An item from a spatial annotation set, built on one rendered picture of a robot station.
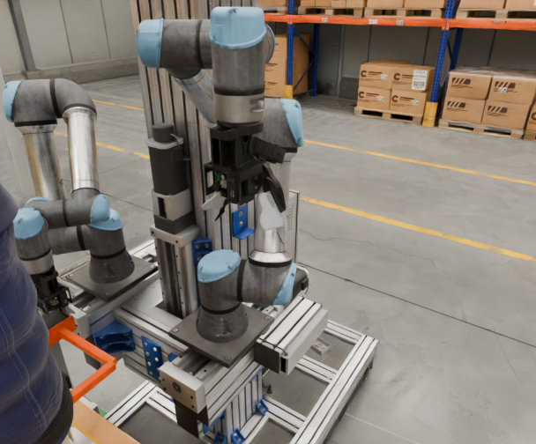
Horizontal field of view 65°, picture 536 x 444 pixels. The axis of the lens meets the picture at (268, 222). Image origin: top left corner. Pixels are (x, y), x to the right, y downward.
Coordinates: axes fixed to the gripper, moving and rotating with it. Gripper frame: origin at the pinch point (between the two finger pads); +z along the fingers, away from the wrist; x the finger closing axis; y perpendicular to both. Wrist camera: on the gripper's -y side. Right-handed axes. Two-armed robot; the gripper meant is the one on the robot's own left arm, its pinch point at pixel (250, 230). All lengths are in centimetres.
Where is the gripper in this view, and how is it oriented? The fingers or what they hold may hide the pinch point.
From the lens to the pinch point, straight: 75.3
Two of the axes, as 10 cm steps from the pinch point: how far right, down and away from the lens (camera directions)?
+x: 8.3, 2.6, -4.9
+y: -5.6, 3.9, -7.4
